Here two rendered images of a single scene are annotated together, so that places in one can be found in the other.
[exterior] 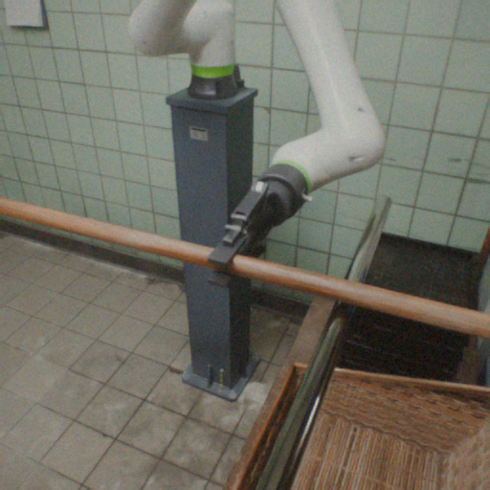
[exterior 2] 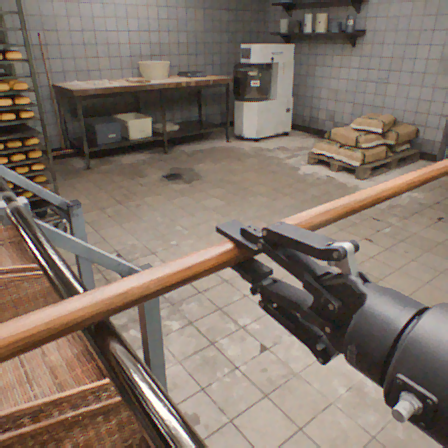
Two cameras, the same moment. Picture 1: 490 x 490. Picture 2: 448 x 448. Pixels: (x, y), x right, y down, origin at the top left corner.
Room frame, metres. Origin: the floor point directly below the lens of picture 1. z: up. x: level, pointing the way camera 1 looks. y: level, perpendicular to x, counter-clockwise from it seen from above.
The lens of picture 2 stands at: (0.71, -0.34, 1.42)
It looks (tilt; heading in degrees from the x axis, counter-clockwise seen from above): 26 degrees down; 119
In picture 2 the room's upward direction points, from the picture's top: straight up
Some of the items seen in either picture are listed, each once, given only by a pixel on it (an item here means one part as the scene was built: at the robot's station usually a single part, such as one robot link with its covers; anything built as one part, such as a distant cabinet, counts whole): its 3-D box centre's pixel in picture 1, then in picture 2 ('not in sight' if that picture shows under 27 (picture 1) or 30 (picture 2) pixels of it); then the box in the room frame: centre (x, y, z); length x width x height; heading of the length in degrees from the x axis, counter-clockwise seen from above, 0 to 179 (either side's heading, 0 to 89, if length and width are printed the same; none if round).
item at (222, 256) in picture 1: (227, 249); (244, 235); (0.55, 0.02, 1.21); 0.07 x 0.03 x 0.01; 157
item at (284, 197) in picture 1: (265, 211); (360, 320); (0.69, -0.04, 1.19); 0.09 x 0.07 x 0.08; 157
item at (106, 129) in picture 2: not in sight; (102, 129); (-2.99, 3.23, 0.35); 0.50 x 0.36 x 0.24; 156
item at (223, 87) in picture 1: (221, 77); not in sight; (1.44, 0.05, 1.23); 0.26 x 0.15 x 0.06; 154
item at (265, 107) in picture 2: not in sight; (260, 92); (-1.69, 5.19, 0.66); 0.92 x 0.59 x 1.32; 66
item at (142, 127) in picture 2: not in sight; (132, 125); (-2.82, 3.61, 0.35); 0.50 x 0.36 x 0.24; 158
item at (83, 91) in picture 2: not in sight; (150, 115); (-2.71, 3.87, 0.45); 2.20 x 0.80 x 0.90; 66
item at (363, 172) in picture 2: not in sight; (364, 156); (0.01, 4.58, 0.07); 1.20 x 0.80 x 0.14; 66
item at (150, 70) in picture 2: not in sight; (154, 70); (-2.72, 4.04, 1.01); 0.43 x 0.42 x 0.21; 66
